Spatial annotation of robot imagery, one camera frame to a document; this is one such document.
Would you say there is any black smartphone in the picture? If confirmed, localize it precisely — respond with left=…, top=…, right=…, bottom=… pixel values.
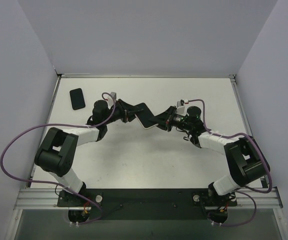
left=135, top=102, right=154, bottom=120

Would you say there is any black phone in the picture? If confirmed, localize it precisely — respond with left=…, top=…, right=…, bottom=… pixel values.
left=69, top=88, right=86, bottom=111

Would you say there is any beige phone case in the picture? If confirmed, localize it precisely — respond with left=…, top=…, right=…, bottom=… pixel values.
left=135, top=114, right=158, bottom=130

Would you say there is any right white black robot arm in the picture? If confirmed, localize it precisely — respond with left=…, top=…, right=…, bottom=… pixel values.
left=138, top=106, right=270, bottom=199

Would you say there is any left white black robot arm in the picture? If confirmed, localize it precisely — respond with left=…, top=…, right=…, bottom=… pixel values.
left=34, top=99, right=146, bottom=206

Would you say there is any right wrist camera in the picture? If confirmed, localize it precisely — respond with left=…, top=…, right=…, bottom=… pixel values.
left=176, top=99, right=185, bottom=115

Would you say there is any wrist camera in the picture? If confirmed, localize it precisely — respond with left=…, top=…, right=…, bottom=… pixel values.
left=107, top=92, right=117, bottom=107
left=176, top=99, right=185, bottom=115

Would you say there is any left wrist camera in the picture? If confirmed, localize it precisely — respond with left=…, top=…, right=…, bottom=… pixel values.
left=107, top=92, right=117, bottom=107

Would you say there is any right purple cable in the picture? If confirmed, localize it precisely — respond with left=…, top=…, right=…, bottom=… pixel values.
left=183, top=98, right=275, bottom=227

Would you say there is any purple cable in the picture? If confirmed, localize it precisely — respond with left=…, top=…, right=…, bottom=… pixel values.
left=0, top=92, right=117, bottom=225
left=183, top=98, right=275, bottom=227

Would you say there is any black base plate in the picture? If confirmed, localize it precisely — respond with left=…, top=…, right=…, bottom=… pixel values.
left=56, top=188, right=237, bottom=222

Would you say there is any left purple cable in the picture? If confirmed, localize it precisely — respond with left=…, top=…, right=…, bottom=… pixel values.
left=0, top=92, right=117, bottom=225

